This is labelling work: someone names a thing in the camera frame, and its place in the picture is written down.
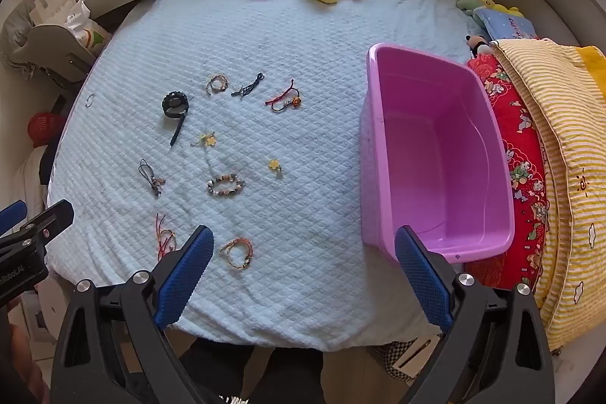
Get yellow striped quilt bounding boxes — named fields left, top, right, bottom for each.
left=492, top=37, right=606, bottom=353

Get panda plush toy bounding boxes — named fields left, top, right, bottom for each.
left=465, top=34, right=495, bottom=59

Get red printed quilt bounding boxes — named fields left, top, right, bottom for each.
left=466, top=51, right=552, bottom=291

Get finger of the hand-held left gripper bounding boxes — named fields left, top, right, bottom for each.
left=0, top=199, right=75, bottom=253
left=0, top=201, right=25, bottom=237

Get orange braided bracelet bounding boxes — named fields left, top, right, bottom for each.
left=219, top=237, right=256, bottom=271

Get blue printed pillow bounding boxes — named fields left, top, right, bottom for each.
left=471, top=6, right=540, bottom=42

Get grey chair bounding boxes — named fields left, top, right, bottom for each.
left=0, top=0, right=95, bottom=87

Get red cord bracelet with charm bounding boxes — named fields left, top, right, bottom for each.
left=265, top=80, right=304, bottom=112

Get purple plastic basin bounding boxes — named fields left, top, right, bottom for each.
left=358, top=43, right=516, bottom=267

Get gold bead bracelet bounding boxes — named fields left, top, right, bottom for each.
left=206, top=74, right=229, bottom=96

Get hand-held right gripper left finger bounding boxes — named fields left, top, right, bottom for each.
left=50, top=225, right=215, bottom=404

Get red basket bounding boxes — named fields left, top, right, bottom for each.
left=27, top=113, right=67, bottom=147

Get grey beaded bracelet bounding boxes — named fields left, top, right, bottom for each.
left=206, top=173, right=247, bottom=198

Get green plush toy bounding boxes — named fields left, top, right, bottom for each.
left=456, top=0, right=498, bottom=17

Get black strap charm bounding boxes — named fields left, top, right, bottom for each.
left=138, top=159, right=166, bottom=199

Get thin red string bracelet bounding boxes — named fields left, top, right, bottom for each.
left=154, top=214, right=183, bottom=263

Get black and white checkered bag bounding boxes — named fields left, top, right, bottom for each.
left=367, top=335, right=446, bottom=383

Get black cord charm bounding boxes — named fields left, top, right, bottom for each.
left=231, top=73, right=265, bottom=99

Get light blue quilted blanket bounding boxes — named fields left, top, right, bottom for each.
left=45, top=0, right=479, bottom=350

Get person's legs in dark pants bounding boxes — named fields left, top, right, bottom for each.
left=180, top=333, right=327, bottom=404

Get black wrist watch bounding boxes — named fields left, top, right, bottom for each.
left=162, top=90, right=190, bottom=148

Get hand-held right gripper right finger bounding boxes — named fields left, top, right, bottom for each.
left=394, top=225, right=556, bottom=404

